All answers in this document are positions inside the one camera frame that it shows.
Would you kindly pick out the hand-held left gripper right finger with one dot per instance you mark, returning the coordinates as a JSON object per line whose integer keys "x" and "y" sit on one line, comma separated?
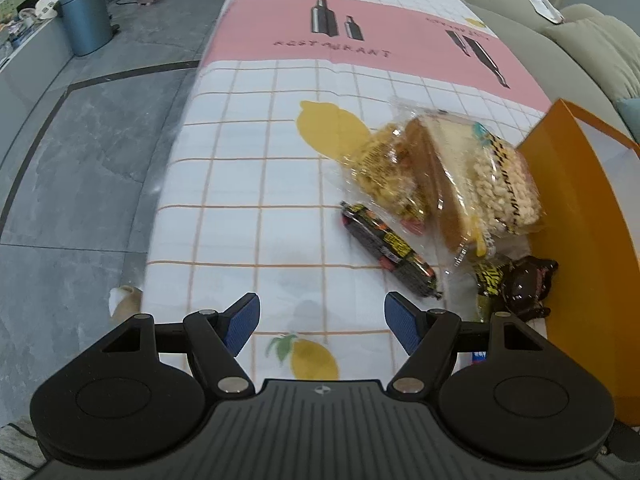
{"x": 402, "y": 325}

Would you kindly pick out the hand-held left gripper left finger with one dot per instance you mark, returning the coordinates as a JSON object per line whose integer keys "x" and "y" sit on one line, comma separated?
{"x": 242, "y": 317}

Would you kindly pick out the black sausage packet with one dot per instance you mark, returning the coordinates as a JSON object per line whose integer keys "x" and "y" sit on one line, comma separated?
{"x": 385, "y": 242}

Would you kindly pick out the yellow and black snack packet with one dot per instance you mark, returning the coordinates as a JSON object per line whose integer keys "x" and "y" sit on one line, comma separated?
{"x": 490, "y": 280}

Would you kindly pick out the dark brown candy packet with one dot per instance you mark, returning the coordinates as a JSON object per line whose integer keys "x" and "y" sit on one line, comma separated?
{"x": 525, "y": 282}

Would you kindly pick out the sliced bread sandwich packet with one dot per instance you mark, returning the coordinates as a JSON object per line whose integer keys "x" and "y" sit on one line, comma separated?
{"x": 440, "y": 180}

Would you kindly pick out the yellow lattice pastry packet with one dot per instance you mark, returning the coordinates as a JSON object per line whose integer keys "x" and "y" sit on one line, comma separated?
{"x": 380, "y": 170}

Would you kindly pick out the orange cardboard box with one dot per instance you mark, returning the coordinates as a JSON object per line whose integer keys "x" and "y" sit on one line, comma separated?
{"x": 590, "y": 220}

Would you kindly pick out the tan and white furry object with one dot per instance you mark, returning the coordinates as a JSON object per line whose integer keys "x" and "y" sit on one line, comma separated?
{"x": 122, "y": 300}

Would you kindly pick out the grey striped rug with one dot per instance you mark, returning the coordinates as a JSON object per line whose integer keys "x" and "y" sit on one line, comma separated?
{"x": 15, "y": 440}

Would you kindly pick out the light blue cushion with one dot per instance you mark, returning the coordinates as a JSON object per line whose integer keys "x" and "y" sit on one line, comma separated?
{"x": 631, "y": 117}

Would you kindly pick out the beige sofa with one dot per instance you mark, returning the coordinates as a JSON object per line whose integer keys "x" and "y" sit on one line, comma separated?
{"x": 525, "y": 40}

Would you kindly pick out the low grey cabinet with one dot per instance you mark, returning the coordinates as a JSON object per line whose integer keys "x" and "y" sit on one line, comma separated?
{"x": 30, "y": 60}

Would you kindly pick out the beige cushion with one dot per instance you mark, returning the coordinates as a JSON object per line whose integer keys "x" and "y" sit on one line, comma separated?
{"x": 600, "y": 50}

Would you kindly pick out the blue pedal bin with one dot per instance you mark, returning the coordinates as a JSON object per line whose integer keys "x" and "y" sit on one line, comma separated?
{"x": 85, "y": 15}

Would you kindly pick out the white papers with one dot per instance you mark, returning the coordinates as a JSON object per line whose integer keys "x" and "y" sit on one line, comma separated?
{"x": 542, "y": 5}

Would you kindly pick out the white cap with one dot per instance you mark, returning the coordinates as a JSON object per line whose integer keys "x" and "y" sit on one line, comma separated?
{"x": 47, "y": 7}

